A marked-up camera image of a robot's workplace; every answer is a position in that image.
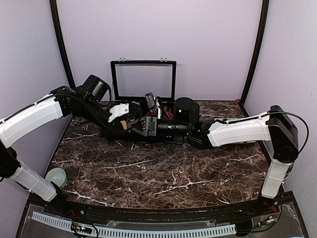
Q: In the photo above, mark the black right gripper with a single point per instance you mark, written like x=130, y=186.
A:
x=150, y=129

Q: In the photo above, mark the white slotted cable duct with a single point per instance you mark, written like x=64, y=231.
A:
x=85, y=230

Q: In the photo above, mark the black left frame post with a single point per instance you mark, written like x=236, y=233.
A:
x=61, y=43

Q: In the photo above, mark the leopard pattern rolled sock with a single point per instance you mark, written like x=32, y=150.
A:
x=167, y=113

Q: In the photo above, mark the black sock organizer box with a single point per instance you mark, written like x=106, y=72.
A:
x=132, y=79

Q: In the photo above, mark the black frame post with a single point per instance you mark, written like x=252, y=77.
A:
x=61, y=43
x=256, y=51

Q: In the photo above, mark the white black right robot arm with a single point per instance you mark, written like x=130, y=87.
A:
x=274, y=126

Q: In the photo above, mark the brown argyle sock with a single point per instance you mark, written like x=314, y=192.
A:
x=128, y=124

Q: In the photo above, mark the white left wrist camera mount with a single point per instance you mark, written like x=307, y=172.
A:
x=118, y=111

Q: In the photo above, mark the pale green bowl left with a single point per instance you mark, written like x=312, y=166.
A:
x=58, y=176

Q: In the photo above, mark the black front table rail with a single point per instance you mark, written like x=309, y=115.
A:
x=101, y=214

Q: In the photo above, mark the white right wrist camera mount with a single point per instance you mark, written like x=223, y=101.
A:
x=154, y=105

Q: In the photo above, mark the black right frame post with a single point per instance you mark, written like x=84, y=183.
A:
x=256, y=51

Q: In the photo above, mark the maroon teal rolled sock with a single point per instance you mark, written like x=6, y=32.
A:
x=151, y=114

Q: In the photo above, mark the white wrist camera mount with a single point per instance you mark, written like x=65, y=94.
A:
x=118, y=111
x=154, y=105

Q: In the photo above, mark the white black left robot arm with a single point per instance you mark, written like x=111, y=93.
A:
x=83, y=101

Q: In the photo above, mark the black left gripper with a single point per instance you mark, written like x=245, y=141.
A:
x=112, y=129

